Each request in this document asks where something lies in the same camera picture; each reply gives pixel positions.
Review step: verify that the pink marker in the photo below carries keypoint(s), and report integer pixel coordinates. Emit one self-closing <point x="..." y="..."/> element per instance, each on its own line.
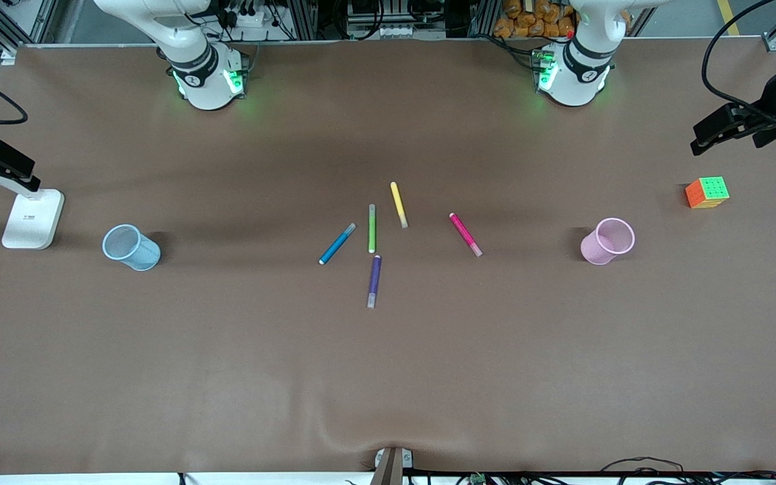
<point x="463" y="232"/>

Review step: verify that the blue marker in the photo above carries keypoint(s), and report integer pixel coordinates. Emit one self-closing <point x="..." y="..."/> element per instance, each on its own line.
<point x="337" y="244"/>

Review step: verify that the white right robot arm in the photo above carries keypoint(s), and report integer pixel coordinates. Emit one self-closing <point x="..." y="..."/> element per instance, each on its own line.
<point x="209" y="87"/>

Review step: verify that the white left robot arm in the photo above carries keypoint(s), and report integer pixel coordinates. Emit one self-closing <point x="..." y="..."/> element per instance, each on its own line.
<point x="573" y="84"/>

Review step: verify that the multicolour puzzle cube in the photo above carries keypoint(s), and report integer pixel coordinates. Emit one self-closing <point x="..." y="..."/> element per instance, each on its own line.
<point x="708" y="192"/>

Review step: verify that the blue mesh cup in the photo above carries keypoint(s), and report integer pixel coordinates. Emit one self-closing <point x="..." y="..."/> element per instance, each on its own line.
<point x="142" y="256"/>

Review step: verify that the pink mesh cup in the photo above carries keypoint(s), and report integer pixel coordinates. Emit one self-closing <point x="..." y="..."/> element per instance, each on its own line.
<point x="597" y="250"/>

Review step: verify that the orange snack bags pile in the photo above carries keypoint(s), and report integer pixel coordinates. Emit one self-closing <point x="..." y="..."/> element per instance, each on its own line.
<point x="529" y="23"/>

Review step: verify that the white power strip with plugs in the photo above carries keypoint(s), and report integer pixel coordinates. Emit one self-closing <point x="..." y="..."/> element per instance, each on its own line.
<point x="253" y="19"/>

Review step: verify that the yellow marker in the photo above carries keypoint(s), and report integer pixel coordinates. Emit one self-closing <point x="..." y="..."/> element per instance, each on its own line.
<point x="397" y="201"/>

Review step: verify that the green marker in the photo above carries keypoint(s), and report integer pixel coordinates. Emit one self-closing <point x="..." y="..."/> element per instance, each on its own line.
<point x="372" y="232"/>

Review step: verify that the purple marker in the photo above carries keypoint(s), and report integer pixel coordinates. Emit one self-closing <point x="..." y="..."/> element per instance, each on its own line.
<point x="375" y="276"/>

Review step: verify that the brown table cover mat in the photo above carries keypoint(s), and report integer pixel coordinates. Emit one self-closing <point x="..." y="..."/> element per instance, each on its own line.
<point x="388" y="370"/>

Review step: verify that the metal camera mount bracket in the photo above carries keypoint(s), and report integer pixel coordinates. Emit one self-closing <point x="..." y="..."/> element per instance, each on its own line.
<point x="391" y="466"/>

